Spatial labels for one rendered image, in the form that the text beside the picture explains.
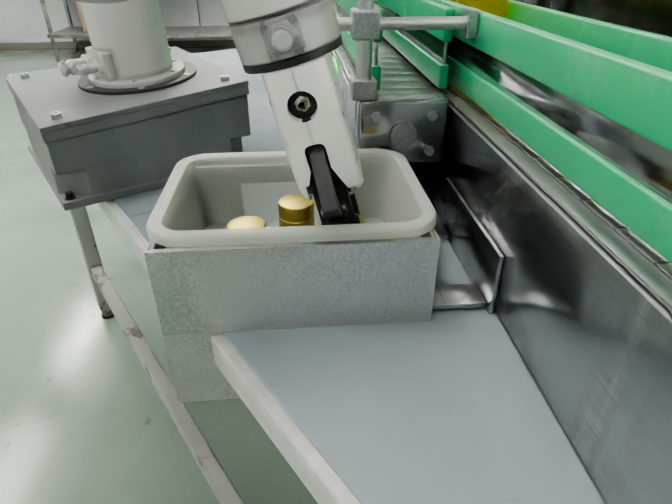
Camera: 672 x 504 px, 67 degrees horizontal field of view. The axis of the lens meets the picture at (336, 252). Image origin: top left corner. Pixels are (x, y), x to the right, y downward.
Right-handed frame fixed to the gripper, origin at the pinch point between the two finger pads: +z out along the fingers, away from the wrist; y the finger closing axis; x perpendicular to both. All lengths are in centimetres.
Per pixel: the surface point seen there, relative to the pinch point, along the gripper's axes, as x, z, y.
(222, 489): 35, 53, 16
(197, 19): 145, 15, 605
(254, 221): 7.3, -2.9, -0.1
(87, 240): 80, 32, 91
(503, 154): -14.1, -3.5, -1.0
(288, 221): 5.0, -0.8, 2.5
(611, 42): -24.4, -8.8, 2.8
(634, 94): -17.8, -10.4, -12.7
